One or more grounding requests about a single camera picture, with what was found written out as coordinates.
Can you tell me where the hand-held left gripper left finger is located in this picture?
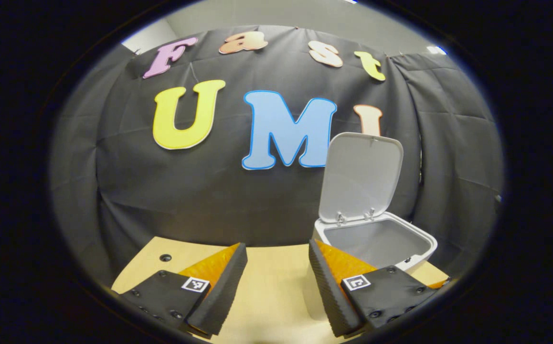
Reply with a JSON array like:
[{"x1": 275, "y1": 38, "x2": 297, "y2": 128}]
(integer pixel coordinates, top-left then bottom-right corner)
[{"x1": 119, "y1": 242, "x2": 248, "y2": 340}]

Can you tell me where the white desktop garbage bin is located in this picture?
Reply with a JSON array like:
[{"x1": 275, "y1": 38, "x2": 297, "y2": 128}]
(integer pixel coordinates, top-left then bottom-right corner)
[{"x1": 312, "y1": 132, "x2": 438, "y2": 275}]

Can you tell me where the wooden desktop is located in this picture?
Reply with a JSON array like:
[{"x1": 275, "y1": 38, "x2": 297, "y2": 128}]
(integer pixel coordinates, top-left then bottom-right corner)
[{"x1": 111, "y1": 236, "x2": 450, "y2": 344}]

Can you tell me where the black backdrop cloth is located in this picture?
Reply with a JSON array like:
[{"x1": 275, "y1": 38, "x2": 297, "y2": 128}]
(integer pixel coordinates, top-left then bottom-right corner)
[{"x1": 50, "y1": 25, "x2": 504, "y2": 287}]

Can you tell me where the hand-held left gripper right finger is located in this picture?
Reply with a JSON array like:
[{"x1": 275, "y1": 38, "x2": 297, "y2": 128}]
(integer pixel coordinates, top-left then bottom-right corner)
[{"x1": 308, "y1": 239, "x2": 449, "y2": 338}]

